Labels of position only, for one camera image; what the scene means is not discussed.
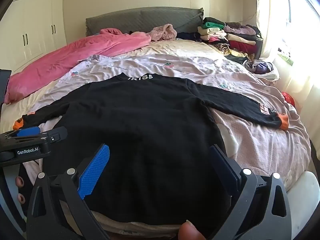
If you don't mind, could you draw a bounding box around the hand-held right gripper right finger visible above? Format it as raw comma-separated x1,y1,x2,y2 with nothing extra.
209,144,292,240

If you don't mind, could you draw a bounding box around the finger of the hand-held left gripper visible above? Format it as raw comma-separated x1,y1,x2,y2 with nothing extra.
0,126,41,141
37,126,68,145

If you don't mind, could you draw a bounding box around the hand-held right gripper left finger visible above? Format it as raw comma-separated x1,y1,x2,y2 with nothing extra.
26,144,110,240

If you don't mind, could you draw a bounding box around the black sweater with orange cuffs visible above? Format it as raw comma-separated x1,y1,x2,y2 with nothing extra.
14,72,290,230

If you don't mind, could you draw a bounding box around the pile of folded clothes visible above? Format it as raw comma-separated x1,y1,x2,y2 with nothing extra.
197,17,262,62

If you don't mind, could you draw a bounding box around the person's left hand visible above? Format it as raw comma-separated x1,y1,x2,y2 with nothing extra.
14,175,27,205

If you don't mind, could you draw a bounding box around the person's right hand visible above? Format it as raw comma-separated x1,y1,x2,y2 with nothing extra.
178,219,205,240

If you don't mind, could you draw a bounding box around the pink printed bed cover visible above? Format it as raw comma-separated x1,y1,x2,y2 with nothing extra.
22,54,312,239

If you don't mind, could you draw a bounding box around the pink quilt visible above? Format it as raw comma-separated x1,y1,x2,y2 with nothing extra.
4,27,153,105

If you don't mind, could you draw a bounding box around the red plastic bag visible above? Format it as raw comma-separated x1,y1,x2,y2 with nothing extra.
281,92,297,105

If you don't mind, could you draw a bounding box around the white wardrobe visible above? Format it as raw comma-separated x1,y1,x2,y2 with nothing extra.
0,0,67,74

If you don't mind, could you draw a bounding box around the floral laundry bag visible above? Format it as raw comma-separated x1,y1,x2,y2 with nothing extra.
244,59,280,82

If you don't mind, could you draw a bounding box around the grey bedside cabinet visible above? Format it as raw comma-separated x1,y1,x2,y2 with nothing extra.
254,39,263,61

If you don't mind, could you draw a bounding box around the cream bed sheet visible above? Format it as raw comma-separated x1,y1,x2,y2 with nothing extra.
1,39,227,130

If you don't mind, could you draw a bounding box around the grey padded headboard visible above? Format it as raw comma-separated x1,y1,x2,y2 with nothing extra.
85,7,204,37

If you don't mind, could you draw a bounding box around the dark navy garment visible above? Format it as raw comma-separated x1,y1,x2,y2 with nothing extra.
176,32,203,42

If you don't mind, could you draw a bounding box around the pink fluffy garment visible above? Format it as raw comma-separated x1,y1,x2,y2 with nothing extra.
149,24,177,42

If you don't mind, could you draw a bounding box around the cream curtain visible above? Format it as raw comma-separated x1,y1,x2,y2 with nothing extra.
255,0,320,120

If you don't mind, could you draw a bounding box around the window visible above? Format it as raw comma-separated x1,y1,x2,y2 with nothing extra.
291,0,320,65

